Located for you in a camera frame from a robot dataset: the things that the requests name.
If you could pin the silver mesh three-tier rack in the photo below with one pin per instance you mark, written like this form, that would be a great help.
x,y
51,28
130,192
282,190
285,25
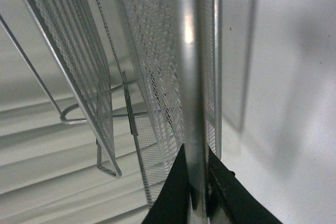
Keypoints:
x,y
164,55

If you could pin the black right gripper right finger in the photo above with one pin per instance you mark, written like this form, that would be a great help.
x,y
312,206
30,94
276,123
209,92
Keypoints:
x,y
238,205

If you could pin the grey curtain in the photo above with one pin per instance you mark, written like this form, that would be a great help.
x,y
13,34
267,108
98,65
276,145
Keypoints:
x,y
49,170

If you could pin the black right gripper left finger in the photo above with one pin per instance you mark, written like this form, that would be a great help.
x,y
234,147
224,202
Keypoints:
x,y
172,204

